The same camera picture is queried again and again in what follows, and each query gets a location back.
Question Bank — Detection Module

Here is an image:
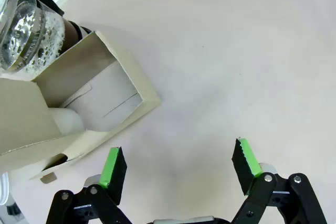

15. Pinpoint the short white lidded paper cup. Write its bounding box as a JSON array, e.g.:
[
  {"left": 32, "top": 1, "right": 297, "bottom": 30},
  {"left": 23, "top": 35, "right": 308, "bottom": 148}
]
[{"left": 49, "top": 107, "right": 85, "bottom": 136}]

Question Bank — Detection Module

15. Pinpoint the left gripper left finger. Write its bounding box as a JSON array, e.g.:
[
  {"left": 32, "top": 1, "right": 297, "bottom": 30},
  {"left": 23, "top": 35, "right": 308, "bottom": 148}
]
[{"left": 46, "top": 146, "right": 130, "bottom": 224}]

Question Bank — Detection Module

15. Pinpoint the glass coffee carafe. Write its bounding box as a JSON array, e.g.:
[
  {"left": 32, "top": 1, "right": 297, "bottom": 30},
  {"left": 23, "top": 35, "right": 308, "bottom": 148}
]
[{"left": 0, "top": 0, "right": 66, "bottom": 82}]

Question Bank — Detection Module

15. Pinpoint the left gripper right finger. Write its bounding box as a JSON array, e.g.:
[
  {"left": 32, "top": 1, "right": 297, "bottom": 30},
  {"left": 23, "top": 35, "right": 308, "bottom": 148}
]
[{"left": 230, "top": 137, "right": 328, "bottom": 224}]

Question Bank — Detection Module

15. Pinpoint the brown cardboard cup carrier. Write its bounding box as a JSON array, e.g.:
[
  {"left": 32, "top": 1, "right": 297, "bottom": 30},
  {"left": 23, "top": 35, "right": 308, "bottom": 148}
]
[{"left": 0, "top": 30, "right": 162, "bottom": 184}]

